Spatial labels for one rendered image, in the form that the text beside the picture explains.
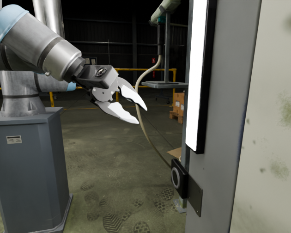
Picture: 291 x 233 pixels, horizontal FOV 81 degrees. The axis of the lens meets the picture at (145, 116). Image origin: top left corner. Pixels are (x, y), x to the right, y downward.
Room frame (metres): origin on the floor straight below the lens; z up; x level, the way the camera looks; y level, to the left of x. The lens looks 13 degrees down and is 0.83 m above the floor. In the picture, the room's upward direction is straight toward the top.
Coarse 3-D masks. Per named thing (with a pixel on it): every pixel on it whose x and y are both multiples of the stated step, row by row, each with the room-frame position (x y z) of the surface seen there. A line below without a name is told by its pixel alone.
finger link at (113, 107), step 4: (112, 104) 0.42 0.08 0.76; (116, 104) 0.43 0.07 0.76; (120, 104) 0.43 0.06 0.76; (112, 108) 0.42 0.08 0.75; (116, 108) 0.42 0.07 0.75; (120, 108) 0.43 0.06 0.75; (116, 112) 0.42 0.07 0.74; (120, 112) 0.42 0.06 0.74; (124, 112) 0.43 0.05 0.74; (128, 112) 0.43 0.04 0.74; (120, 116) 0.42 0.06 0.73; (124, 116) 0.42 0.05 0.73; (128, 116) 0.43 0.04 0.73; (132, 116) 0.43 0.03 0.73; (124, 120) 0.43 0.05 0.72; (128, 120) 0.43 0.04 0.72; (132, 120) 0.43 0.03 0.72; (136, 120) 0.44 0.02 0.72
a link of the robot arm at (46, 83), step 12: (36, 0) 0.79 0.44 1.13; (48, 0) 0.80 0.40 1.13; (60, 0) 0.85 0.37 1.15; (36, 12) 0.81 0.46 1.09; (48, 12) 0.81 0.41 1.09; (60, 12) 0.85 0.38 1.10; (48, 24) 0.82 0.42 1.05; (60, 24) 0.85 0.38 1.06; (60, 36) 0.86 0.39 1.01; (48, 84) 0.86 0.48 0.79; (60, 84) 0.88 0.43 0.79; (72, 84) 0.90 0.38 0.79
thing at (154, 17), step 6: (168, 0) 0.75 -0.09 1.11; (174, 0) 0.74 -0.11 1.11; (180, 0) 0.75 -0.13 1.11; (168, 6) 0.77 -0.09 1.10; (174, 6) 0.77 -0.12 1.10; (156, 12) 0.92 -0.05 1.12; (156, 18) 0.93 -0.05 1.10; (162, 24) 0.91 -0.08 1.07; (162, 30) 0.91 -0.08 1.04; (162, 36) 0.91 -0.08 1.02; (162, 42) 0.91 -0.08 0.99; (162, 48) 0.91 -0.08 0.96; (162, 54) 0.91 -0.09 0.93
